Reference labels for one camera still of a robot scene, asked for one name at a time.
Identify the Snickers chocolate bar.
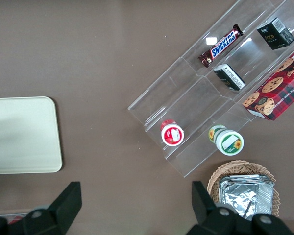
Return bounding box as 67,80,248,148
197,23,244,69

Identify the small black carton box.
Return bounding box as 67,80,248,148
256,17,294,51
213,63,246,92

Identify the red plaid cookie box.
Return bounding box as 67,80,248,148
242,44,294,121

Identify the light wicker basket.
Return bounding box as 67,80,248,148
207,160,280,221

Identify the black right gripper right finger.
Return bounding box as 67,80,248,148
186,181,254,235

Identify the stack of foil containers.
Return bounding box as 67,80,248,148
219,174,275,221

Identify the cream plastic tray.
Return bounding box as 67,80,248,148
0,96,63,175

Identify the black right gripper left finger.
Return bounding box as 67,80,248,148
22,181,82,235

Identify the green lid white cup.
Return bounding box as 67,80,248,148
208,124,245,156

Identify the clear acrylic stepped display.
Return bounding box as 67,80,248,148
127,0,294,178

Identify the red lid white cup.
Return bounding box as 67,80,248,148
160,118,186,147

